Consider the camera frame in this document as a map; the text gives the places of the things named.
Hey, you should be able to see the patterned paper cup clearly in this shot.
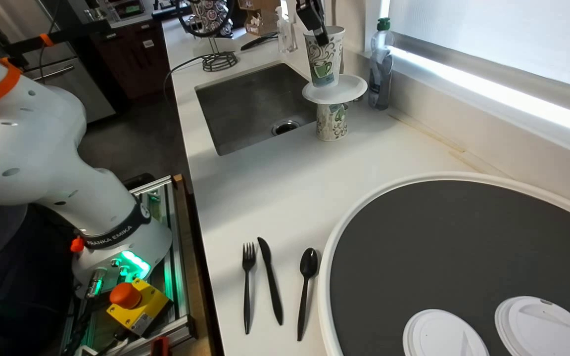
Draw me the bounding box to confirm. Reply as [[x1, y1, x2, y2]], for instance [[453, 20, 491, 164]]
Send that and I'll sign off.
[[303, 24, 348, 89], [315, 101, 350, 143]]

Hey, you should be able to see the white plastic cup lid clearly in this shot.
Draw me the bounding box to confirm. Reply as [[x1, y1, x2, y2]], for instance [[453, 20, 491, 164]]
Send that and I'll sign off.
[[493, 295, 570, 356], [402, 307, 491, 356]]

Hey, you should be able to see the white round plate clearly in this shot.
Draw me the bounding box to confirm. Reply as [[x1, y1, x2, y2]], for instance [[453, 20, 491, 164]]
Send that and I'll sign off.
[[301, 71, 370, 107]]

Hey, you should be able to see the clear bottle with green cap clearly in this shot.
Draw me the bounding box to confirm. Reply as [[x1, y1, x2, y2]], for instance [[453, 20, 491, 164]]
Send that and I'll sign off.
[[366, 16, 400, 111]]

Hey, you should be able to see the round sink drain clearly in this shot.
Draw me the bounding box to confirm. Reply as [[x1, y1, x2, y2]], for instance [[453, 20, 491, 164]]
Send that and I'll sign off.
[[271, 117, 299, 139]]

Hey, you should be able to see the stainless steel sink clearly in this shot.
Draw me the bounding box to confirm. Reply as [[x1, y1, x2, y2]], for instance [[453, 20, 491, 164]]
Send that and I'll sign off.
[[194, 61, 321, 158]]

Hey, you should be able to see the brown wooden cabinet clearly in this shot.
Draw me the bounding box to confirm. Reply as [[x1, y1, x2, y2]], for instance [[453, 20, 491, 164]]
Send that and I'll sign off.
[[89, 18, 168, 101]]

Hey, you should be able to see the bright window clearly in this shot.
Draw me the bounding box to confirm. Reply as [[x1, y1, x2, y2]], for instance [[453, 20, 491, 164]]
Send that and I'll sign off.
[[386, 0, 570, 95]]

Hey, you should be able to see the black plastic spoon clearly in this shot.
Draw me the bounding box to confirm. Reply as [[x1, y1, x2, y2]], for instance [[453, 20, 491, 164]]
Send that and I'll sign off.
[[295, 245, 321, 342]]

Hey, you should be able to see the stainless steel appliance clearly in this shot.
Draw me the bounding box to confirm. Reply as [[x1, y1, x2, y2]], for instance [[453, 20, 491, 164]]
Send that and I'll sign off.
[[20, 42, 117, 127]]

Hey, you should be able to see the black plastic knife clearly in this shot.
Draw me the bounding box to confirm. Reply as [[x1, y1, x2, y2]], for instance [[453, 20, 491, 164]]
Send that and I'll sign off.
[[255, 235, 285, 326]]

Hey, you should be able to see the round black tray white rim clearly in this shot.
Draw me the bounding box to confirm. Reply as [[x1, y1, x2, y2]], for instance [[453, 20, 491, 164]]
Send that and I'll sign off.
[[315, 172, 570, 356]]

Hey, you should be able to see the black plastic fork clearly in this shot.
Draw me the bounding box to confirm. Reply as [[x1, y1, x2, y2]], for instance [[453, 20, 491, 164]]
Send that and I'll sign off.
[[239, 241, 257, 336]]

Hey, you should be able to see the yellow emergency stop button box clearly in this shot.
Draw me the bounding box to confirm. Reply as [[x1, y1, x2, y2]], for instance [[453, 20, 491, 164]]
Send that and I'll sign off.
[[105, 279, 172, 338]]

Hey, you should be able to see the metal frame robot cart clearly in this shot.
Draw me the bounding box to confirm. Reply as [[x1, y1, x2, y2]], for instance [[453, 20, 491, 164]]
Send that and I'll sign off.
[[59, 174, 198, 356]]

